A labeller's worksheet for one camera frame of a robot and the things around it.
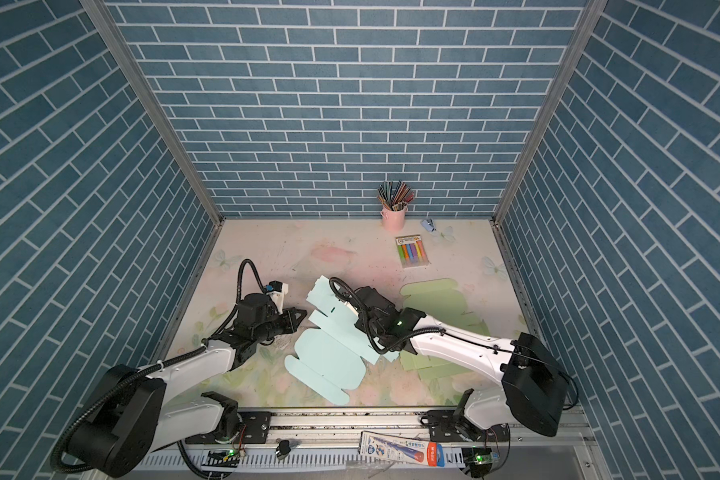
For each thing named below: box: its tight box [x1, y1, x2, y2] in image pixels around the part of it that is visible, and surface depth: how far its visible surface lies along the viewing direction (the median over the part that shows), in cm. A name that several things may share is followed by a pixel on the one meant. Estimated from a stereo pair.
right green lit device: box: [469, 446, 493, 478], surface depth 72 cm
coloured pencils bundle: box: [377, 180, 415, 211], surface depth 114 cm
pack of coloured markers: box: [395, 234, 431, 269], surface depth 111 cm
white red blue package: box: [358, 430, 445, 467], surface depth 72 cm
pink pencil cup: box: [380, 207, 407, 231], surface depth 115 cm
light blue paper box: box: [285, 275, 400, 405], surface depth 86 cm
